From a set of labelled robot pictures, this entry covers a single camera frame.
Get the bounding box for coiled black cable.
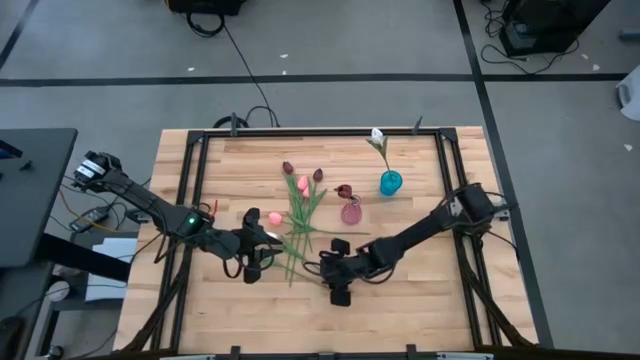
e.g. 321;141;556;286
185;12;226;39

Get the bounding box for black aluminium table frame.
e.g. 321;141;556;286
119;125;539;354

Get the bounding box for large black equipment case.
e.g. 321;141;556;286
499;0;612;57

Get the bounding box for black equipment box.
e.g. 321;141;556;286
167;0;246;15

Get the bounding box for dark grey side table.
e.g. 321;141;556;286
0;263;55;360

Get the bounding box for white box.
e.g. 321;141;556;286
84;237;139;302

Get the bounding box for pink artificial tulip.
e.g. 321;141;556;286
283;175;310;280
292;187;312;256
267;211;372;236

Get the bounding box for black desk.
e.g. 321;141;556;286
0;128;79;269

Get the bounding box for black power adapter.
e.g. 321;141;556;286
68;205;112;232

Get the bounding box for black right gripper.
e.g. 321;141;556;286
320;237;371;308

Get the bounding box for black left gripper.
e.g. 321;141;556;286
212;207;284;285

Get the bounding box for black desk foot beam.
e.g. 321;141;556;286
39;233;132;282

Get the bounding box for yellow cable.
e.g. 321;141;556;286
58;189;121;234

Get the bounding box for long black floor cable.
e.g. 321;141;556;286
222;23;279;127

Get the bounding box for teal glass vase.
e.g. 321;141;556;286
379;169;404;198

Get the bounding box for dark device with blue edge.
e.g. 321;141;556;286
0;139;24;160

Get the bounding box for white plastic object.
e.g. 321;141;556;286
616;64;640;122

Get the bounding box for looped black cable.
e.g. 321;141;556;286
213;105;281;130

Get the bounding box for bunch of artificial tulips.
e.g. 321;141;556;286
287;168;329;289

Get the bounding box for pink glass vase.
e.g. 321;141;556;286
340;195;364;226

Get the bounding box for round white object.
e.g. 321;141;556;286
45;280;71;302

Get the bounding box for tangled black cables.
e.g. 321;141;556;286
480;0;581;76

